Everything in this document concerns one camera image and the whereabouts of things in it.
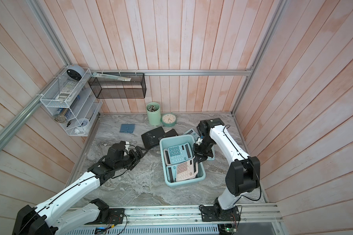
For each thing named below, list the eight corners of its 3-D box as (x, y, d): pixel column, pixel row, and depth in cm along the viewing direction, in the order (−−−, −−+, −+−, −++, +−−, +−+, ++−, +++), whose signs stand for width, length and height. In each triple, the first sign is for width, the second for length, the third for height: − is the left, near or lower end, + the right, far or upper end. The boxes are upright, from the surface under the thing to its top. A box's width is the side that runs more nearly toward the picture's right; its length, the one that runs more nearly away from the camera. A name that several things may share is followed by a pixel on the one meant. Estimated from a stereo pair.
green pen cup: (148, 125, 115) (145, 110, 101) (150, 116, 121) (147, 99, 108) (160, 125, 115) (158, 110, 101) (161, 116, 121) (159, 99, 108)
